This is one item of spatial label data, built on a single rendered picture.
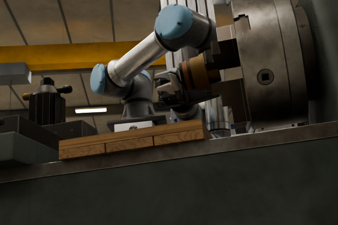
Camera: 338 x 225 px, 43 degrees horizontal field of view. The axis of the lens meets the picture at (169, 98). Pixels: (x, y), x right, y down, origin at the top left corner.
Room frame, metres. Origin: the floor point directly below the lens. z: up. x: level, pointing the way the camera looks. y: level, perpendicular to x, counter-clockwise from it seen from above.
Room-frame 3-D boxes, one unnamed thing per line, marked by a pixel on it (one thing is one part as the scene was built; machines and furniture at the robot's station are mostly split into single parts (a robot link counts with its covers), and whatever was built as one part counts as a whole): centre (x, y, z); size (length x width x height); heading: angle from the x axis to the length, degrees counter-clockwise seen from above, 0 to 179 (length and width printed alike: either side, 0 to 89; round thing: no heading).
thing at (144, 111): (1.62, 0.13, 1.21); 0.15 x 0.15 x 0.10
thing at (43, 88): (1.14, 0.35, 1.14); 0.08 x 0.08 x 0.03
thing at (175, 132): (0.99, 0.05, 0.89); 0.36 x 0.30 x 0.04; 168
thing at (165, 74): (0.98, 0.00, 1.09); 0.09 x 0.06 x 0.03; 168
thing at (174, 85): (0.98, 0.00, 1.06); 0.09 x 0.06 x 0.03; 168
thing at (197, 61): (0.96, -0.08, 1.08); 0.09 x 0.09 x 0.09; 80
